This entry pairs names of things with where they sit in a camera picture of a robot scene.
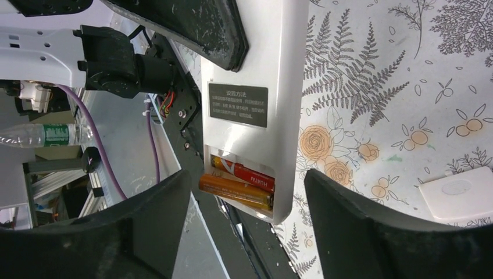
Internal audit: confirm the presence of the white battery cover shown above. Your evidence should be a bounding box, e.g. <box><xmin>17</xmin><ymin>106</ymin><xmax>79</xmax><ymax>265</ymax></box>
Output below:
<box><xmin>419</xmin><ymin>166</ymin><xmax>492</xmax><ymax>226</ymax></box>

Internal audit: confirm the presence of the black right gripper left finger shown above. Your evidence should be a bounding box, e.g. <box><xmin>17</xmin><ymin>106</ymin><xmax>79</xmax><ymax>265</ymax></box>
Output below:
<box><xmin>1</xmin><ymin>170</ymin><xmax>191</xmax><ymax>278</ymax></box>

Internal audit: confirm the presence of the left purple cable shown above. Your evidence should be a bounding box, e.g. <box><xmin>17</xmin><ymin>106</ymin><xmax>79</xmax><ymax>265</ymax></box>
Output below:
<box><xmin>58</xmin><ymin>84</ymin><xmax>160</xmax><ymax>201</ymax></box>

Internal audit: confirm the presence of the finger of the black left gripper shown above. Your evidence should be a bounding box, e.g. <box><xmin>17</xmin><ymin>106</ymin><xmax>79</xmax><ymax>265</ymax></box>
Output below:
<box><xmin>104</xmin><ymin>0</ymin><xmax>249</xmax><ymax>72</ymax></box>

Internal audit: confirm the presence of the floral table mat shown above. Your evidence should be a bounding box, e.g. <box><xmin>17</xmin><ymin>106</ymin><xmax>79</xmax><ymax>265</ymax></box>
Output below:
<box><xmin>275</xmin><ymin>1</ymin><xmax>492</xmax><ymax>278</ymax></box>

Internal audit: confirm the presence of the white red remote control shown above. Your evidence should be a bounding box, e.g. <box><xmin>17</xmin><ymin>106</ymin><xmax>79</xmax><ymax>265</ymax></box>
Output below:
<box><xmin>201</xmin><ymin>1</ymin><xmax>309</xmax><ymax>224</ymax></box>

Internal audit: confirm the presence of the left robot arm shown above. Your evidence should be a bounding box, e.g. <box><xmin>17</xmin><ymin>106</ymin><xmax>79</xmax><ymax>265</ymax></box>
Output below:
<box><xmin>1</xmin><ymin>1</ymin><xmax>249</xmax><ymax>99</ymax></box>

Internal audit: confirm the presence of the clear plastic water bottle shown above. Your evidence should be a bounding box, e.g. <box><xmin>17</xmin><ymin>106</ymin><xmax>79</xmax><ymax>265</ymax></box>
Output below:
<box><xmin>1</xmin><ymin>123</ymin><xmax>93</xmax><ymax>148</ymax></box>

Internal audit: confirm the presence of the red orange battery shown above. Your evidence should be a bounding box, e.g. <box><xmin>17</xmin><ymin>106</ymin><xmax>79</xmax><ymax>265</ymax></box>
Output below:
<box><xmin>211</xmin><ymin>156</ymin><xmax>275</xmax><ymax>194</ymax></box>

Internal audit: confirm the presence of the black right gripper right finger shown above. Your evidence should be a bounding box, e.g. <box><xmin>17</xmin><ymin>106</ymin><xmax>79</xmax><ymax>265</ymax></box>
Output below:
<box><xmin>304</xmin><ymin>169</ymin><xmax>492</xmax><ymax>278</ymax></box>

